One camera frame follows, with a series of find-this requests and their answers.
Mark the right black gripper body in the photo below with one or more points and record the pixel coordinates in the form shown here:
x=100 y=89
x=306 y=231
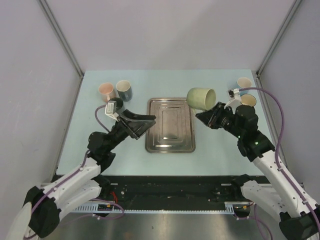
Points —
x=215 y=123

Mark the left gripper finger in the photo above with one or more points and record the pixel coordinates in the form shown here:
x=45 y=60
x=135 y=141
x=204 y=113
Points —
x=142 y=127
x=128 y=116

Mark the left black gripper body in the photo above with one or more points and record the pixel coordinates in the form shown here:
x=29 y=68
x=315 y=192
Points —
x=124 y=122

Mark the black mug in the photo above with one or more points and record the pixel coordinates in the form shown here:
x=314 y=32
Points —
x=119 y=106

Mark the green mug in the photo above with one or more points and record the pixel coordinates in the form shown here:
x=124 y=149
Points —
x=201 y=98

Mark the dark teal mug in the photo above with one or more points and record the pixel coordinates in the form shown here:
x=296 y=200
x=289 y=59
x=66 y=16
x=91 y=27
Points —
x=124 y=90

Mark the pink mug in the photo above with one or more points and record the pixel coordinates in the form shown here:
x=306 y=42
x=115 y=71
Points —
x=107 y=91

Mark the light blue mug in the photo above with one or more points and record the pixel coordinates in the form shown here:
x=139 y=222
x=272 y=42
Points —
x=243 y=83

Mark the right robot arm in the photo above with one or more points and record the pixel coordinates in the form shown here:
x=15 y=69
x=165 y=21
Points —
x=295 y=211

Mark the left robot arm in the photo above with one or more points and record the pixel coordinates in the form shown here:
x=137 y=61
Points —
x=53 y=202

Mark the steel tray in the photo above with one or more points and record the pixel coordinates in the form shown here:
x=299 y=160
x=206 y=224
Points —
x=174 y=131

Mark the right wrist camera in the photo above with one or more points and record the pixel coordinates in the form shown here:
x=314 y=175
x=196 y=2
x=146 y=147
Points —
x=234 y=98

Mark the left aluminium frame post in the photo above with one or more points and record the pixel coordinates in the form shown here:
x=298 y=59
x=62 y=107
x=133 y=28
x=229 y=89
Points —
x=49 y=15

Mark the aluminium frame post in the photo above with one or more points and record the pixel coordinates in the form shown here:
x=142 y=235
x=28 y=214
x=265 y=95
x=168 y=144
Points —
x=49 y=15
x=279 y=36

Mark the right aluminium frame post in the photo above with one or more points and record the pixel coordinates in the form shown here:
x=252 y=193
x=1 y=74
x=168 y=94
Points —
x=279 y=36

